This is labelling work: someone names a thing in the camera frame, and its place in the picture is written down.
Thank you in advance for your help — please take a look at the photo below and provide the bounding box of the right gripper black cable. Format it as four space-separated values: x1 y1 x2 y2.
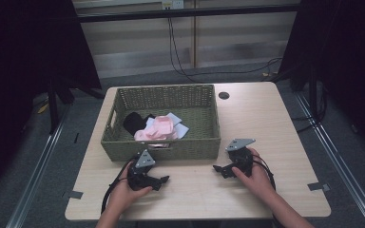
252 154 278 192

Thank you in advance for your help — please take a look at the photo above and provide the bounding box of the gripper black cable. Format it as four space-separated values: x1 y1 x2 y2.
100 160 133 215
252 154 278 192

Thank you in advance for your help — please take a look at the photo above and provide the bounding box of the white wall socket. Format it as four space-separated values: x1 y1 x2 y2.
161 0 185 10

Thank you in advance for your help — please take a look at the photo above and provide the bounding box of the grey tape strip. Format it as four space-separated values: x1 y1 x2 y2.
307 181 331 192
67 190 85 200

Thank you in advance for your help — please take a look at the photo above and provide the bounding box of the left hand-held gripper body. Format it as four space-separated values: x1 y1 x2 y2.
127 149 160 192

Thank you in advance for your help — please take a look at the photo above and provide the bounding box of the black sock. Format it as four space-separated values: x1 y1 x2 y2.
123 111 156 137

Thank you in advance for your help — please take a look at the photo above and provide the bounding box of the pink sock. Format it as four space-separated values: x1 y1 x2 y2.
133 115 179 148

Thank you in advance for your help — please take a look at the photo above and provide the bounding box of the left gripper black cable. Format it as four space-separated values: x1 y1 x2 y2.
100 160 133 215

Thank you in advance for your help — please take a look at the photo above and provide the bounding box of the metal floor rail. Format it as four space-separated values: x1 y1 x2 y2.
5 103 72 228
294 90 365 228

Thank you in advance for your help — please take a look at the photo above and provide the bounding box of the black horizontal bar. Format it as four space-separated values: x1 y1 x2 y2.
75 4 300 24

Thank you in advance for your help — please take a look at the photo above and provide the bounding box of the white sock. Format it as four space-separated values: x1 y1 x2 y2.
144 112 190 140

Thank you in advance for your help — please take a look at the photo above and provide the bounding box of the person's left hand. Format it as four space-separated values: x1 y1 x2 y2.
106 161 154 217

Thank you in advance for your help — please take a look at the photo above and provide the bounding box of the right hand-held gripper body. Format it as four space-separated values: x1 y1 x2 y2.
224 138 257 179

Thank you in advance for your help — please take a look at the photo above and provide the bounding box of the green woven basket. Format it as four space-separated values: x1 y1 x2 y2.
100 84 221 162

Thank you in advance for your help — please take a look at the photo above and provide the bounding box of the black metal stand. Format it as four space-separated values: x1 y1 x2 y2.
47 80 76 135
289 65 329 134

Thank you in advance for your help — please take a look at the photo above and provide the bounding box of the person's right hand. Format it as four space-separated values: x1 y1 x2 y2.
232 147 278 203

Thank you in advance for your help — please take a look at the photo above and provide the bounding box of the black curtain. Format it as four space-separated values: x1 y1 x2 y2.
0 0 103 201
278 0 365 161

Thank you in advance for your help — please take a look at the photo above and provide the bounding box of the black wall cable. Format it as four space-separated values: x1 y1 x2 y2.
166 17 283 84

